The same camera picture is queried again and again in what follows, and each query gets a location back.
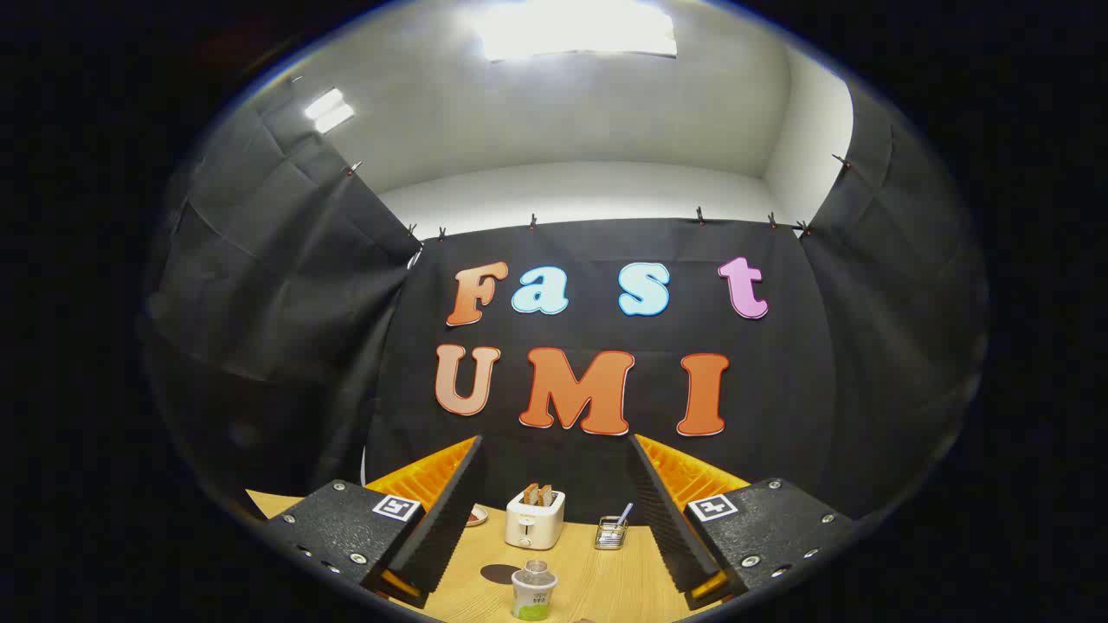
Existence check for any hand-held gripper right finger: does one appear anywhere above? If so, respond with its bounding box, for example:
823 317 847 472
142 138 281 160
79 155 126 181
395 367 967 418
628 433 858 611

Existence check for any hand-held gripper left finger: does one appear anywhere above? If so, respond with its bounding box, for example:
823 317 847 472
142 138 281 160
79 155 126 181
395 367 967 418
260 435 486 609

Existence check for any small ceiling light panel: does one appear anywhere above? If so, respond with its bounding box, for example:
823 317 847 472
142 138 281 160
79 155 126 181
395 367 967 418
303 87 356 135

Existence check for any large ceiling light panel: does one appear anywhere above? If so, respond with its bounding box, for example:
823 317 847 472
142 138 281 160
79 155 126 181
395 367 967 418
472 0 678 61

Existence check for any wooden table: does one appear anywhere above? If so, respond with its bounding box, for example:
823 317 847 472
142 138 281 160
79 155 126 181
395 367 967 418
247 490 737 623

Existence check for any clear juice bottle white label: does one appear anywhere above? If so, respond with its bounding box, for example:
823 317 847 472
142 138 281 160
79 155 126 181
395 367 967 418
511 560 559 621

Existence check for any cream toaster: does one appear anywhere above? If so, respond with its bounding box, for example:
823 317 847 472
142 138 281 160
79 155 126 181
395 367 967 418
505 486 566 551

